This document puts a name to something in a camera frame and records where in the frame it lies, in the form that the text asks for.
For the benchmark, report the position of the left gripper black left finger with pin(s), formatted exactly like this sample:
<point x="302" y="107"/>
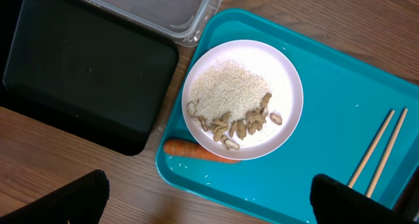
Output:
<point x="81" y="201"/>

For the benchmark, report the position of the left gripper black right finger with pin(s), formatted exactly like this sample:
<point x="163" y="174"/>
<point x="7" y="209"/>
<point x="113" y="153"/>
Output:
<point x="335" y="203"/>

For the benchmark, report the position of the pile of rice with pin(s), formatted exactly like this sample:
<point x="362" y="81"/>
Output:
<point x="227" y="86"/>

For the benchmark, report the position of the peanut shells pile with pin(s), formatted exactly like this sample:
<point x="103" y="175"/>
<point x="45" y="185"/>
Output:
<point x="223" y="129"/>

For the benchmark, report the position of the black plastic tray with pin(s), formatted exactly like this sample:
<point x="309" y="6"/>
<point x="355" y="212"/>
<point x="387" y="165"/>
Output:
<point x="83" y="70"/>

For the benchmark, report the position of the wooden chopstick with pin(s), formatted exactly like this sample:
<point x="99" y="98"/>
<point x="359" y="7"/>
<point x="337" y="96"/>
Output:
<point x="370" y="149"/>
<point x="386" y="154"/>

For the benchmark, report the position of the teal plastic tray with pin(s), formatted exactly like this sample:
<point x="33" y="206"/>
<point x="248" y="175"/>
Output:
<point x="345" y="103"/>

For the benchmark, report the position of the clear plastic bin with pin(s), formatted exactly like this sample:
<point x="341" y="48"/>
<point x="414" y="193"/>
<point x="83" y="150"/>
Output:
<point x="183" y="21"/>

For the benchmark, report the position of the orange carrot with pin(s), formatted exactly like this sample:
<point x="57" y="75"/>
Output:
<point x="182" y="148"/>

